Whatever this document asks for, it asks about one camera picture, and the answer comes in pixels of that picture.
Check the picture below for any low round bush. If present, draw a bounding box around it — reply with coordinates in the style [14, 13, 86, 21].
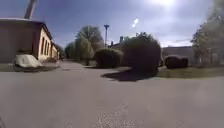
[94, 48, 125, 70]

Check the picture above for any pole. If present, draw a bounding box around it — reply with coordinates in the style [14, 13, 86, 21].
[103, 23, 111, 50]

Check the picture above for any large round bush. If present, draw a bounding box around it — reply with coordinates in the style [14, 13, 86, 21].
[121, 31, 163, 77]

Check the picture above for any pale green tree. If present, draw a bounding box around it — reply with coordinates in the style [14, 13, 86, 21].
[64, 25, 105, 67]

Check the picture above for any grey asphalt road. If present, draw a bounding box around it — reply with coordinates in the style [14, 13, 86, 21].
[0, 59, 224, 128]

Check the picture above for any low trimmed hedge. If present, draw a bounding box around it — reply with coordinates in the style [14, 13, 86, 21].
[163, 54, 190, 70]

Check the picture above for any grass verge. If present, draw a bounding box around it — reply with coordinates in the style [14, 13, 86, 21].
[155, 65, 224, 80]

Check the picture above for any pale covered object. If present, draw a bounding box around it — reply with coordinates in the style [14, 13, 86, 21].
[12, 53, 45, 71]

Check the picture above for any yellow building with arched windows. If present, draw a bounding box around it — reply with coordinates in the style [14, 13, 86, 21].
[0, 17, 62, 65]

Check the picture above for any tall chimney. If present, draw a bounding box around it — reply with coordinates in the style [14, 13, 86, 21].
[23, 0, 39, 20]

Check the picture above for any large leafy tree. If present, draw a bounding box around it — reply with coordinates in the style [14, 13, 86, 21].
[191, 0, 224, 68]

